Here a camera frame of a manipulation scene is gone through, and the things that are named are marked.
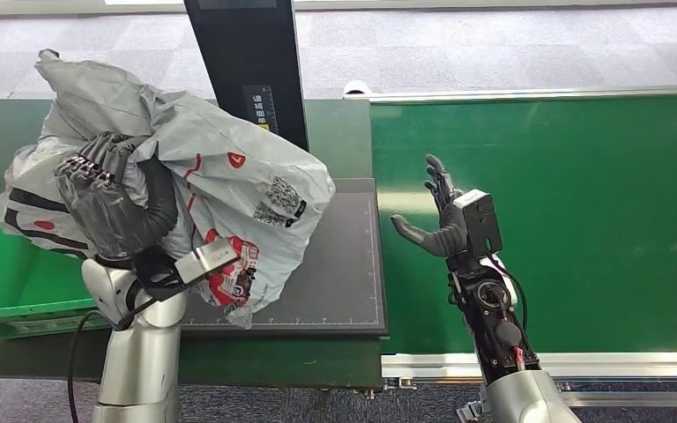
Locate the black weighing platform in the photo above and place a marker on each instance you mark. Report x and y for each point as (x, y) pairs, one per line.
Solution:
(344, 268)

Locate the green plastic crate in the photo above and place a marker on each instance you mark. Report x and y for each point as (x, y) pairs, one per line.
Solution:
(17, 286)

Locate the black yellow column label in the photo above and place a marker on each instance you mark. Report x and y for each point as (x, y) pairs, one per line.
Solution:
(261, 108)

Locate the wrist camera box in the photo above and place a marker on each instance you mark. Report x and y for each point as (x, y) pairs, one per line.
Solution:
(478, 222)
(204, 263)

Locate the dark green table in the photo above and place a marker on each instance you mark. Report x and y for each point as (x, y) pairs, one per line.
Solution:
(338, 134)

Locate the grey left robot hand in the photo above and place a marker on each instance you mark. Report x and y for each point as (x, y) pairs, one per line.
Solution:
(102, 204)

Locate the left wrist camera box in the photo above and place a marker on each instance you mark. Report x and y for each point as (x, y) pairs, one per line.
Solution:
(204, 263)

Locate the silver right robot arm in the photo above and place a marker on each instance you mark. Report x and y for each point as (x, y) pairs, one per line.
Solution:
(502, 350)

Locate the grey plastic courier package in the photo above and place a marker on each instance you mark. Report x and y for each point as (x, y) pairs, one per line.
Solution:
(233, 169)

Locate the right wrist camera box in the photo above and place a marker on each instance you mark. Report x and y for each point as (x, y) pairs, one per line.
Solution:
(478, 222)

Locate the green conveyor belt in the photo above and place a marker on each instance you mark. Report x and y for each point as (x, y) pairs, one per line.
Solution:
(578, 204)

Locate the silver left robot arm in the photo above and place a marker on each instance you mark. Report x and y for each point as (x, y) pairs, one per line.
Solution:
(140, 350)

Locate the metal conveyor bracket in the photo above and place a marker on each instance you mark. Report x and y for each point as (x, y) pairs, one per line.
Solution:
(470, 408)

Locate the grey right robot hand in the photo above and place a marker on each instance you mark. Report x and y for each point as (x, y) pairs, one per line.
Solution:
(441, 233)

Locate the black scanner column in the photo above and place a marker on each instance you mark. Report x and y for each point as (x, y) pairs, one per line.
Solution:
(245, 52)

